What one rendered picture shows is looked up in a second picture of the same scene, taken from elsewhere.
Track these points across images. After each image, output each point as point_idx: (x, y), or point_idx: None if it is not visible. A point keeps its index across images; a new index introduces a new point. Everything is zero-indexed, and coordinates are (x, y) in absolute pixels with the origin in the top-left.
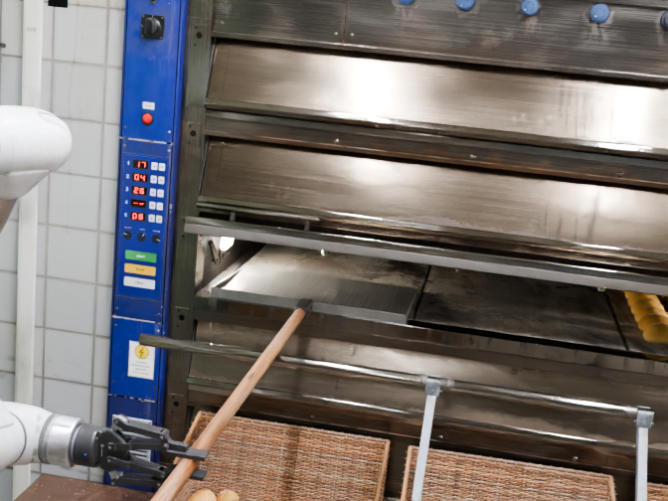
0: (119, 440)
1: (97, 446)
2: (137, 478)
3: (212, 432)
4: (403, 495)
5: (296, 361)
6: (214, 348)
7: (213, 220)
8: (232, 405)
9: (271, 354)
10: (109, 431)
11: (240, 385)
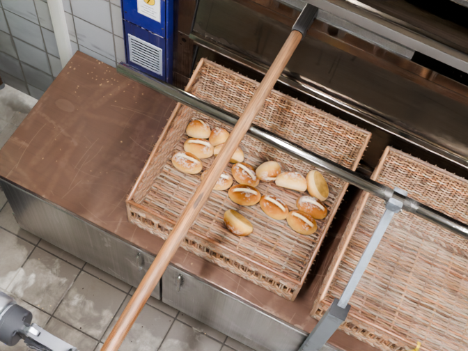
0: (34, 341)
1: (17, 334)
2: None
3: (128, 322)
4: (360, 209)
5: (264, 139)
6: (186, 102)
7: None
8: (162, 264)
9: (235, 145)
10: (24, 335)
11: (182, 219)
